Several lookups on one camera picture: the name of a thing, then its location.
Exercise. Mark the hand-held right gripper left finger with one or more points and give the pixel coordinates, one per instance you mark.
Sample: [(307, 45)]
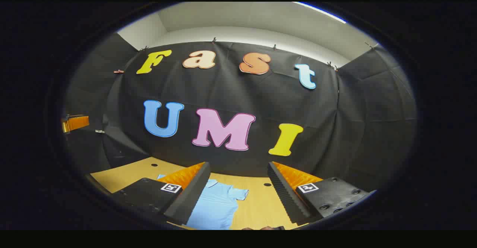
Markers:
[(192, 194)]

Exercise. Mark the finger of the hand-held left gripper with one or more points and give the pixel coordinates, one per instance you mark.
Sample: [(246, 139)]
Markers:
[(77, 122)]

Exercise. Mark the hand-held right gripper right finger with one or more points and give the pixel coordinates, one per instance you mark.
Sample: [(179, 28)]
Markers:
[(285, 194)]

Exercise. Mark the light blue T-shirt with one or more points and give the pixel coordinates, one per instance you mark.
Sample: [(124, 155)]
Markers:
[(216, 207)]

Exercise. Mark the black backdrop cloth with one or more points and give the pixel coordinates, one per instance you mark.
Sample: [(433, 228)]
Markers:
[(223, 91)]

